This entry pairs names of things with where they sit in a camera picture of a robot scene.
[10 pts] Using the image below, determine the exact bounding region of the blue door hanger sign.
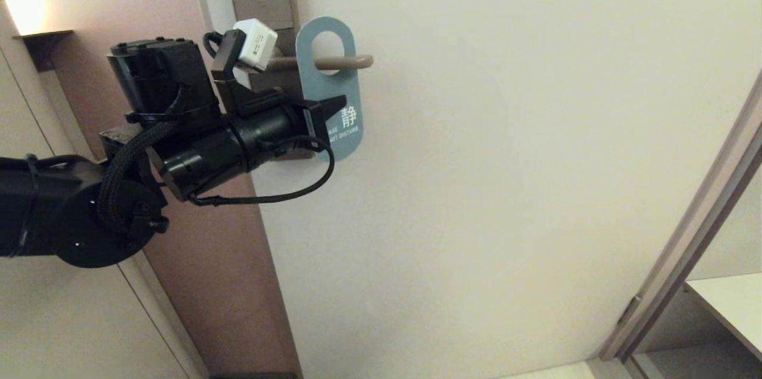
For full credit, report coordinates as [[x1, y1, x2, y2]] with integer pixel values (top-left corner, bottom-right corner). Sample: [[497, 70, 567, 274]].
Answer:
[[295, 16, 364, 161]]

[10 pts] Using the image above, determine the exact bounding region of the white room door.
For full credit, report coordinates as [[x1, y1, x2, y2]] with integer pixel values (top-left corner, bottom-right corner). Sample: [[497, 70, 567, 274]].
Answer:
[[188, 0, 762, 379]]

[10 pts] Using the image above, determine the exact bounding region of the white shelf board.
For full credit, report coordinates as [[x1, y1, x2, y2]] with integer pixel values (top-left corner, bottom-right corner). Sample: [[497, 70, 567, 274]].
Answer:
[[685, 274, 762, 362]]

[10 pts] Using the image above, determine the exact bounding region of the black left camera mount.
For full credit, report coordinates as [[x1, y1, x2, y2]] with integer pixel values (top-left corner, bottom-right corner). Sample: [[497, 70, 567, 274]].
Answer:
[[204, 29, 285, 119]]

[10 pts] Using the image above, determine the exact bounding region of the beige metal door handle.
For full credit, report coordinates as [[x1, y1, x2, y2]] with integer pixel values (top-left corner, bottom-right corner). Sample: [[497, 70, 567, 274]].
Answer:
[[268, 54, 374, 72]]

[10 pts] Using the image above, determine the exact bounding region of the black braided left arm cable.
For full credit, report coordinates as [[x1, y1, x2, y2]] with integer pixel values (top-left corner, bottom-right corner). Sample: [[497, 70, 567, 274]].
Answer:
[[188, 136, 336, 208]]

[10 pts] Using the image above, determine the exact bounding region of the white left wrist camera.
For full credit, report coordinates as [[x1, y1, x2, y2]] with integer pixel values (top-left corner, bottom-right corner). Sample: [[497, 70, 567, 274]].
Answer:
[[233, 18, 279, 72]]

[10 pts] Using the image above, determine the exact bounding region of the wall lamp with shelf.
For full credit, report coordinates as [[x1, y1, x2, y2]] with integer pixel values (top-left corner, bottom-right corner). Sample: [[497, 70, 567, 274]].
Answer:
[[13, 30, 75, 70]]

